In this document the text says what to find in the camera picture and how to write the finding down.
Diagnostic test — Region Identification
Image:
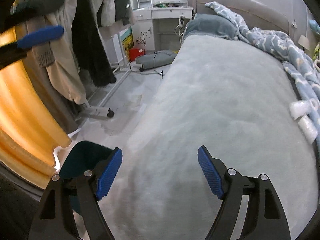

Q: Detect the bubble wrap roll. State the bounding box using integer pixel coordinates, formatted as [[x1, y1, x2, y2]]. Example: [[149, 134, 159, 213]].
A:
[[289, 99, 319, 120], [298, 115, 318, 144]]

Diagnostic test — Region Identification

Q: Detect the dark teal trash bin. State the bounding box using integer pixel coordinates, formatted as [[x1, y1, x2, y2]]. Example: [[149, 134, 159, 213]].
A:
[[59, 141, 114, 202]]

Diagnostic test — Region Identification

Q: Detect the brown knit cardigan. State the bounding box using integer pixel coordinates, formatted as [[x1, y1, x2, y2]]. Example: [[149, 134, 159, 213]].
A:
[[24, 0, 83, 68]]

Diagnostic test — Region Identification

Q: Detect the bubble wrap roll lower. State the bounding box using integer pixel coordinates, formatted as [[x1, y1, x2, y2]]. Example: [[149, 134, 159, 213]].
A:
[[298, 115, 318, 144]]

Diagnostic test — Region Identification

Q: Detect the white clothes rack base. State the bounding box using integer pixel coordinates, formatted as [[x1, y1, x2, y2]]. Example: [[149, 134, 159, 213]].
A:
[[82, 64, 144, 118]]

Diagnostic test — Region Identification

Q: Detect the blue patterned blanket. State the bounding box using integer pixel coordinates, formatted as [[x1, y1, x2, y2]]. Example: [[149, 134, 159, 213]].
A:
[[204, 0, 320, 136]]

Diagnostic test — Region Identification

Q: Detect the black cable on floor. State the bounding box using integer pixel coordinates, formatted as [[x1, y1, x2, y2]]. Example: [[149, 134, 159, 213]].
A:
[[128, 51, 173, 79]]

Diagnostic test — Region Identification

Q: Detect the grey padded headboard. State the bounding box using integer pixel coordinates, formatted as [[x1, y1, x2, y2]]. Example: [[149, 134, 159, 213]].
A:
[[192, 0, 290, 34]]

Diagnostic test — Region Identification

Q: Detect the bedside lamp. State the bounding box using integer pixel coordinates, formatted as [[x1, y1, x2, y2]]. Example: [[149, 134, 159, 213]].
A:
[[298, 35, 310, 51]]

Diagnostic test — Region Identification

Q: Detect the white dressing table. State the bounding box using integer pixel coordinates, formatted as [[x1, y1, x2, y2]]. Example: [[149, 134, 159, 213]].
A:
[[131, 0, 194, 52]]

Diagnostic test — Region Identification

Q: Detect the orange curtain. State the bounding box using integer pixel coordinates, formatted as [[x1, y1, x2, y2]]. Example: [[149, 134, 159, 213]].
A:
[[1, 60, 71, 189]]

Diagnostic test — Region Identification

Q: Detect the blue-grey pillow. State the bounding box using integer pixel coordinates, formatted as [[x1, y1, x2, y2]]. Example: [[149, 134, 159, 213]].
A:
[[183, 14, 238, 40]]

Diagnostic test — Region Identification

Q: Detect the red box on floor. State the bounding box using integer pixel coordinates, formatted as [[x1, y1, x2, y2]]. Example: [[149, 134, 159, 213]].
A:
[[129, 48, 145, 62]]

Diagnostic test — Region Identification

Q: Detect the grey-green bed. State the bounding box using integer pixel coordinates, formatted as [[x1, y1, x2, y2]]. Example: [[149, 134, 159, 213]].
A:
[[101, 35, 318, 239]]

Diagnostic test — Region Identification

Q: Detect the bubble wrap roll upper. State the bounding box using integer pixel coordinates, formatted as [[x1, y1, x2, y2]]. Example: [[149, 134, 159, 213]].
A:
[[289, 99, 319, 120]]

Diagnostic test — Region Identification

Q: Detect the black hanging coat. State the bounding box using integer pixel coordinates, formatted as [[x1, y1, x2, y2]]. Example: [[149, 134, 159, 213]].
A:
[[72, 0, 117, 87]]

